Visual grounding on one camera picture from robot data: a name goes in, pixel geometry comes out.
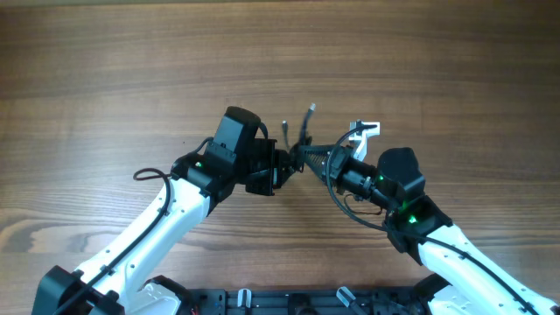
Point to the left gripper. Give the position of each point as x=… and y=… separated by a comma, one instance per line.
x=276, y=177

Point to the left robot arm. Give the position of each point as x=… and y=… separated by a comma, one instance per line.
x=117, y=279

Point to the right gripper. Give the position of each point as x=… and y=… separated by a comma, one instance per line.
x=336, y=164

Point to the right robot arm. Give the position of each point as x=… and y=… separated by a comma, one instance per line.
x=464, y=280

